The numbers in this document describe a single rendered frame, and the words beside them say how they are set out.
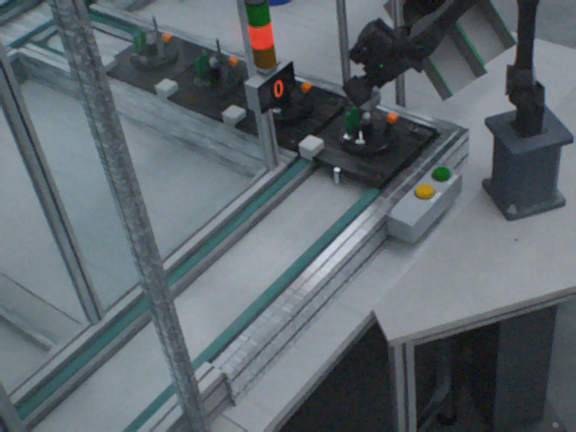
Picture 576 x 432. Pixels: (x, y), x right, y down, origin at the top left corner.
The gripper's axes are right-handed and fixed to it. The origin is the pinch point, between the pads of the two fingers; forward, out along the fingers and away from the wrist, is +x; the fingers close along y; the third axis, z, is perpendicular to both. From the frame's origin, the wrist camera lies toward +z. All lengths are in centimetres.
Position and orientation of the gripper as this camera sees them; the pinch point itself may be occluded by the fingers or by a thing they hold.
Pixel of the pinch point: (362, 84)
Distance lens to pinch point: 208.9
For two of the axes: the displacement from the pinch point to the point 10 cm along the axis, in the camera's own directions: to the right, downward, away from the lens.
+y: -6.3, 5.8, -5.3
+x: -4.9, 2.4, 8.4
